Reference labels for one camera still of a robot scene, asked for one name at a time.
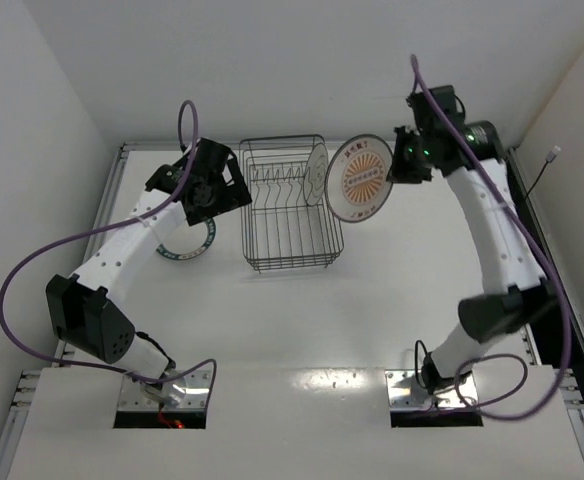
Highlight orange sunburst plate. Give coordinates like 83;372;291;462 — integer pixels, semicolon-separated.
325;134;392;223

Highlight white plate grey flower pattern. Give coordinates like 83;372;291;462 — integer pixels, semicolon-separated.
303;143;328;206

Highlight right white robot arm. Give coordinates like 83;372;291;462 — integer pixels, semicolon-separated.
387;85;557;393

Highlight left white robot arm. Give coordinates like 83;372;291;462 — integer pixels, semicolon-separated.
45;138;251;404

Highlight green rimmed white plate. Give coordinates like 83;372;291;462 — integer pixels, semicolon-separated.
156;219;217;261

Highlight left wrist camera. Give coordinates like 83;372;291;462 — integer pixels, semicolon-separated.
145;164;184;195

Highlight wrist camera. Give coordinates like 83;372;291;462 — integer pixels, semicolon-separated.
145;164;184;195
463;121;502;160

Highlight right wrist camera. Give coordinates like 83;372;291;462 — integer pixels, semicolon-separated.
463;121;502;160

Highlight grey wire dish rack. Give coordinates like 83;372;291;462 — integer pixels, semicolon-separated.
239;133;344;273

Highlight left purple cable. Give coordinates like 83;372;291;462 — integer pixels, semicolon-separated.
0;99;217;386

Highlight black cable white plug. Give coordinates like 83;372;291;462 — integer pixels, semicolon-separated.
524;145;562;200

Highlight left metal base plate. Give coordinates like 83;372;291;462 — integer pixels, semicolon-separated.
118;370;212;413

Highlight metal base plate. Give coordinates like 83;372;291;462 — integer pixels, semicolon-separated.
118;370;212;413
385;370;478;413

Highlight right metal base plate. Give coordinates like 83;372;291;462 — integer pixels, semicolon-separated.
385;370;478;413

